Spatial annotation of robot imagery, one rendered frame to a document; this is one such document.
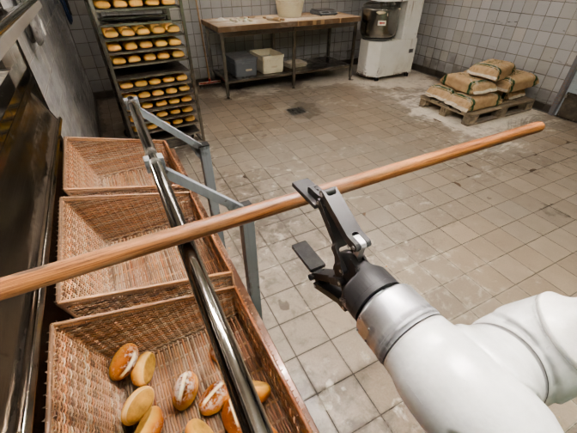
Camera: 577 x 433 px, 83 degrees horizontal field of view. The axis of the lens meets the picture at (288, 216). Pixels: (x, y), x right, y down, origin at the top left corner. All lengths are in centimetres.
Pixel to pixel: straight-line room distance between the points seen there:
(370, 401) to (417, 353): 134
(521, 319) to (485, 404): 14
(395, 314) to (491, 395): 11
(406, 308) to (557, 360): 16
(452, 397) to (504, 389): 4
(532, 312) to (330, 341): 142
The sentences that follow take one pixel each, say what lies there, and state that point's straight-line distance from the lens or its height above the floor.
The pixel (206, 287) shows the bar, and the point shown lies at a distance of 50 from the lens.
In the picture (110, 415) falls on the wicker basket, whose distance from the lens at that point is 106.
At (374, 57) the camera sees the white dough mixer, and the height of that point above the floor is 36.
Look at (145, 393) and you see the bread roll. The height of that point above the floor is 64.
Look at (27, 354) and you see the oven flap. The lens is 85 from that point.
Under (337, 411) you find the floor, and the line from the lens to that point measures 167.
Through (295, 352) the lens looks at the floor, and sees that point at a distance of 177.
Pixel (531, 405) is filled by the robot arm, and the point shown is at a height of 125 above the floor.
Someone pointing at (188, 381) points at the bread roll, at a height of 64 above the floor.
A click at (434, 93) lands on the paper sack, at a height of 22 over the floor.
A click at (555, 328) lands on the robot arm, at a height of 124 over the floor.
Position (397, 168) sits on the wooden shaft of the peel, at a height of 120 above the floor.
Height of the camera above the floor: 155
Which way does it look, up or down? 38 degrees down
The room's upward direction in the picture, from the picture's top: straight up
